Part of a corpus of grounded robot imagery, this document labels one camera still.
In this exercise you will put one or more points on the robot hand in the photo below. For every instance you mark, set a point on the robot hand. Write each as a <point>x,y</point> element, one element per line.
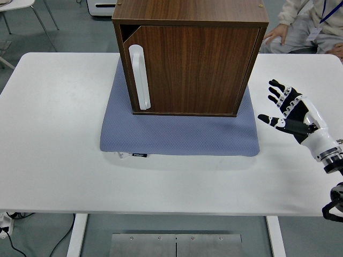
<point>313,125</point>

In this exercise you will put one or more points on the brown wooden cabinet door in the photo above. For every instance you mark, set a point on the brown wooden cabinet door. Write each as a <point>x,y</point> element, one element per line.
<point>201,69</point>

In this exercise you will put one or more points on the brown wooden cabinet body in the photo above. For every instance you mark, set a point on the brown wooden cabinet body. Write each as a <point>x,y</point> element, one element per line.
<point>187,10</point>

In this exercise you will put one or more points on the person's left hand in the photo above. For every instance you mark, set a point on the person's left hand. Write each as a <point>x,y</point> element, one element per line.
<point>339,52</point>

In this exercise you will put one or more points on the person's hand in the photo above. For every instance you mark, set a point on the person's hand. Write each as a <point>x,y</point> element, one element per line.
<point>277,33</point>
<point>339,52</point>

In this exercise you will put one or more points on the person's right hand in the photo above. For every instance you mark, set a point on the person's right hand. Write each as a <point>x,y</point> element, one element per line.
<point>277,33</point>

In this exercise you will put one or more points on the person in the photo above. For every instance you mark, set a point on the person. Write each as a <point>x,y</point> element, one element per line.
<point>302,16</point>

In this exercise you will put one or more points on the white table leg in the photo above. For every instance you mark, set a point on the white table leg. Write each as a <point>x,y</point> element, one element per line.
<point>276,235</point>
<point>76,235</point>

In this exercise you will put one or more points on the blue textured mat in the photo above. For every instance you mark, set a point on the blue textured mat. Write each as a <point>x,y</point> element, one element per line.
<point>174,136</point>

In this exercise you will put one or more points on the grey metal plate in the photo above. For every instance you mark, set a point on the grey metal plate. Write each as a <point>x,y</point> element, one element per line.
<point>142,247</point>
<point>209,247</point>

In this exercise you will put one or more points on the black mat label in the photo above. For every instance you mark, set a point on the black mat label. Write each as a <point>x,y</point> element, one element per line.
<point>140,155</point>

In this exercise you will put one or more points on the white mat tag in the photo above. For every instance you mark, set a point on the white mat tag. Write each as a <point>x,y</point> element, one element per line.
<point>122,155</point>

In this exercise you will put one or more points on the white floor appliance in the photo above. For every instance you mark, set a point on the white floor appliance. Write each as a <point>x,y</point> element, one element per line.
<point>101,10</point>

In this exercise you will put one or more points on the grey floor outlet cover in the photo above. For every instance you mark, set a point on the grey floor outlet cover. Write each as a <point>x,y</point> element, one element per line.
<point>5,45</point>

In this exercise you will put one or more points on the white chair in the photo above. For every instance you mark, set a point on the white chair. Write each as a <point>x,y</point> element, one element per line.
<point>16,4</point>

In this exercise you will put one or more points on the white power strip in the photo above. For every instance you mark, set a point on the white power strip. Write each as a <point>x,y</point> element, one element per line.
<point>5,225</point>

